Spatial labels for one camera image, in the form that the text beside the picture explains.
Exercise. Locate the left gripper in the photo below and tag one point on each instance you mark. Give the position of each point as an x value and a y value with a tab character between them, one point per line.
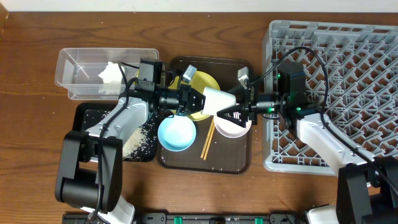
188	97

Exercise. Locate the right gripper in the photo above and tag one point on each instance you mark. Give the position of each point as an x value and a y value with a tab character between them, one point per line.
251	106

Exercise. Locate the pink bowl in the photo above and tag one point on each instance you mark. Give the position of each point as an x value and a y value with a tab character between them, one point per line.
229	129

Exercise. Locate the white cup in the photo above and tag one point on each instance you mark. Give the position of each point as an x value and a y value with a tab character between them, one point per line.
216	100

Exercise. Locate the light blue bowl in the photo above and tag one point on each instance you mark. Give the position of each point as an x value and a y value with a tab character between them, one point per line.
176	133

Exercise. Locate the white napkin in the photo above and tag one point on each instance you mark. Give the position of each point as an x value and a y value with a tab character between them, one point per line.
112	79

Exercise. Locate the rice pile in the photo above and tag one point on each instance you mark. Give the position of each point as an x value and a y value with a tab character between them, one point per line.
136	145

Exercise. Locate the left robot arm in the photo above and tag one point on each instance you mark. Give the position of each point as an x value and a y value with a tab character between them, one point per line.
90	168

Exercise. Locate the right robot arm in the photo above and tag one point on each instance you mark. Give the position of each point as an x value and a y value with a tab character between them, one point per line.
367	185

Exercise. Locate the grey dishwasher rack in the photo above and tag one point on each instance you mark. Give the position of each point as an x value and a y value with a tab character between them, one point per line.
352	68

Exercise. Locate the yellow plate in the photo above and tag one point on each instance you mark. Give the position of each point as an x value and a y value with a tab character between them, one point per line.
199	81

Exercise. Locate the wooden chopstick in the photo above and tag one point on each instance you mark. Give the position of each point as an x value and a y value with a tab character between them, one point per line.
209	143
205	147

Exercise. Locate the brown serving tray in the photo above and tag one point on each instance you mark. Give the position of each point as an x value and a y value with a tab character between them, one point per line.
226	155

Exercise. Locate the black plastic tray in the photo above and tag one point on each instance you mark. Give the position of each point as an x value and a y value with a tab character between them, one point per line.
89	114

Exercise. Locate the clear plastic bin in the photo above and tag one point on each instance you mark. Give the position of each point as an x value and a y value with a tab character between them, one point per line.
78	69

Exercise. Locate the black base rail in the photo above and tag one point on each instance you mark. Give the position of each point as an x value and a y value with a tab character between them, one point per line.
162	218

